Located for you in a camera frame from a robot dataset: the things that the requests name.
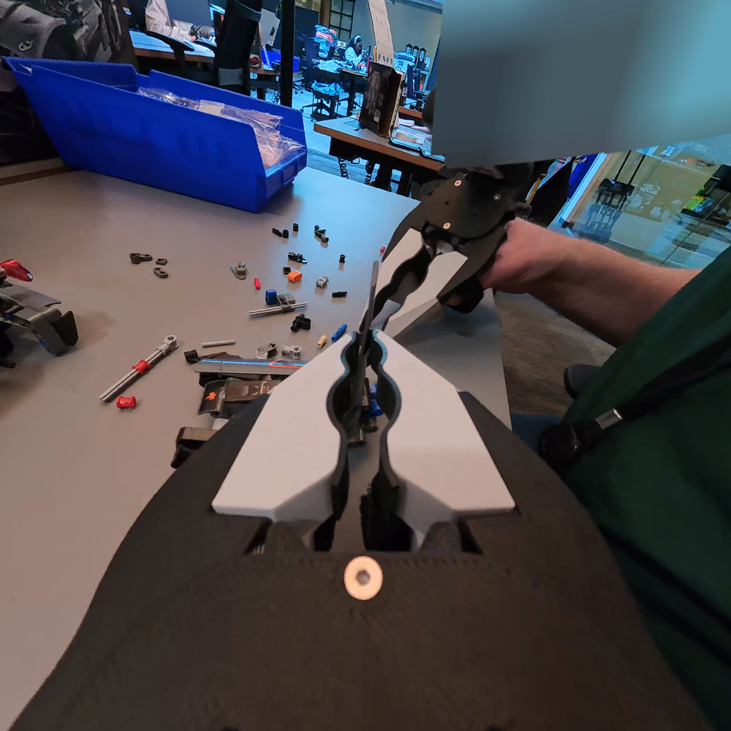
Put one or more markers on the grey lego axle red bushes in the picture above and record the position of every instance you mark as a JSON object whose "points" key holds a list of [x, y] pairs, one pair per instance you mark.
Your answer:
{"points": [[140, 365]]}

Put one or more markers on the light grey lego connector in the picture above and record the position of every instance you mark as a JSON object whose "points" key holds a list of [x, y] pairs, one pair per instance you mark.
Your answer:
{"points": [[291, 350]]}

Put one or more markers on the person's right hand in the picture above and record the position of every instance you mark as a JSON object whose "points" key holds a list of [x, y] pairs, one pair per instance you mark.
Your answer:
{"points": [[531, 257]]}

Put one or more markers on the small red lego bush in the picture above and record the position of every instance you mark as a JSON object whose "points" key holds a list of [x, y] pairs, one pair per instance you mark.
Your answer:
{"points": [[126, 402]]}

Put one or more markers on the scattered small lego pieces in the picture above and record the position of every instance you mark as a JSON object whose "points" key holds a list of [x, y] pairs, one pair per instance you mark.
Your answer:
{"points": [[294, 276]]}

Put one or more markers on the blue plastic bin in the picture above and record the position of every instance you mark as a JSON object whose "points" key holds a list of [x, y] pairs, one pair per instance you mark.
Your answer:
{"points": [[171, 137]]}

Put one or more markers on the person's dark blue pants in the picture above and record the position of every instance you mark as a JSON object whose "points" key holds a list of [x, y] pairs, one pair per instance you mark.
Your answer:
{"points": [[537, 431]]}

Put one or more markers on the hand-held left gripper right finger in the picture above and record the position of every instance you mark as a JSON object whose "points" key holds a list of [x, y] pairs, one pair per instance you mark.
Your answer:
{"points": [[445, 457]]}

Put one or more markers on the clear plastic bags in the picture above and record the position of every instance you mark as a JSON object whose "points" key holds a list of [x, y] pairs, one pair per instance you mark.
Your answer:
{"points": [[245, 120]]}

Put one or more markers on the person's right forearm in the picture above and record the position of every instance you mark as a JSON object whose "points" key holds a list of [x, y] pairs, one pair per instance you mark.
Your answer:
{"points": [[628, 285]]}

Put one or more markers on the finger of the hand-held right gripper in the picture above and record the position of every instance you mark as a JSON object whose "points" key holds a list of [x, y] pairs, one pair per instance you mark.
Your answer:
{"points": [[400, 257], [440, 280]]}

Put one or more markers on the lego car chassis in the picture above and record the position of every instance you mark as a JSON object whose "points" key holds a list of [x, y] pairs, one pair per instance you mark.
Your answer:
{"points": [[45, 320]]}

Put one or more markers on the black office chair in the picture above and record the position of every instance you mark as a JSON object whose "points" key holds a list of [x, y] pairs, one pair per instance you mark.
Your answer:
{"points": [[579, 380]]}

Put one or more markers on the small black lego panel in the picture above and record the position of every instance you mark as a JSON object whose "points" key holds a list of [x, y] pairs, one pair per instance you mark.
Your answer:
{"points": [[366, 317]]}

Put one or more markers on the grey lego assembly orange stripe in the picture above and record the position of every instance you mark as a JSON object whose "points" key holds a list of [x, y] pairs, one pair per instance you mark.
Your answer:
{"points": [[228, 368]]}

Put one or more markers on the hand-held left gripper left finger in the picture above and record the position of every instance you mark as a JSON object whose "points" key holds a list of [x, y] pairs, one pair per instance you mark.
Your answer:
{"points": [[280, 457]]}

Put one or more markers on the brown cardboard box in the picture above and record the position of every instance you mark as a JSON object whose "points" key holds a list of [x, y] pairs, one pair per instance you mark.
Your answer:
{"points": [[380, 97]]}

